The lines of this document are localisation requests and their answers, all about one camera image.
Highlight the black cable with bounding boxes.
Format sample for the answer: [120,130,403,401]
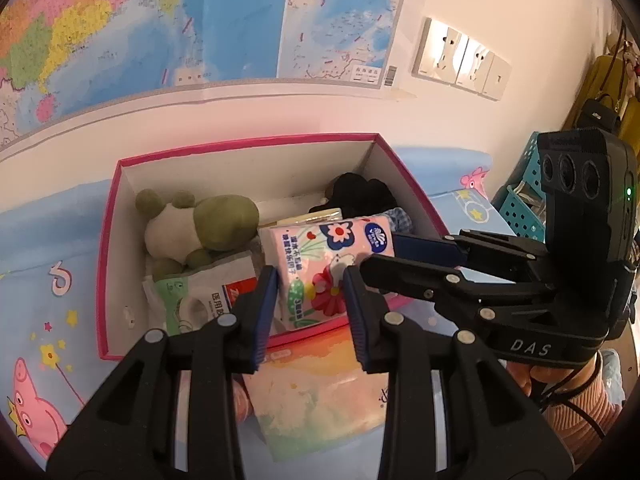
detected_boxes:
[539,350,608,436]

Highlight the black cloth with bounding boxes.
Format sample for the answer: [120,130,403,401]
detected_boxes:
[309,172,405,221]

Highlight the blue plastic basket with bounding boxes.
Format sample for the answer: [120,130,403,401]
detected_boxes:
[492,132,548,241]

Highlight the yellow garment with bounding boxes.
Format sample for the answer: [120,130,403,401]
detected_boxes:
[562,35,640,146]

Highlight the white wall switch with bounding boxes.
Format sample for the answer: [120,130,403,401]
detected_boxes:
[481,52,513,101]

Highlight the green plush frog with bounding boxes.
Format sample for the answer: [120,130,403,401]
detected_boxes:
[136,189,261,283]

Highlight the blue checked cloth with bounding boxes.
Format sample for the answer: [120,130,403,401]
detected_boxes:
[385,206,416,233]

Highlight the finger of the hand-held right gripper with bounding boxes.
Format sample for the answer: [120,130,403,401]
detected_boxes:
[392,229,549,282]
[359,254,552,319]

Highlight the white packet red green print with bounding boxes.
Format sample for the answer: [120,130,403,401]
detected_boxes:
[142,252,263,336]

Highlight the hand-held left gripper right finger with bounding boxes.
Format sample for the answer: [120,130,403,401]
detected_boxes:
[342,265,576,480]

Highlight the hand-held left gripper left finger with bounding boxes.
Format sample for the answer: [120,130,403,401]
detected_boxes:
[45,265,279,480]

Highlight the pink floral tissue pack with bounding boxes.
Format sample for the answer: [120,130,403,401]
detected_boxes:
[259,214,398,336]

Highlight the white wall socket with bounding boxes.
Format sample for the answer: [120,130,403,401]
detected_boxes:
[412,16,468,86]
[456,35,493,93]

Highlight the pink cardboard box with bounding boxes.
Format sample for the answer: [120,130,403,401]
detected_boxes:
[96,132,451,361]

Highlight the rainbow tissue pack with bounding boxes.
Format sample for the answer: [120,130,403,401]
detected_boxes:
[235,342,396,463]

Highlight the colourful wall map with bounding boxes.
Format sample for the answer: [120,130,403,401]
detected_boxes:
[0,0,416,148]

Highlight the person's right forearm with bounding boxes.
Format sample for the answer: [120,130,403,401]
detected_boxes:
[542,355,626,463]

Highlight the black bag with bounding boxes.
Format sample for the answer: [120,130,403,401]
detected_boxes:
[575,95,623,133]

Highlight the person's right hand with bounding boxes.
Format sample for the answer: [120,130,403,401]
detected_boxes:
[505,359,556,403]

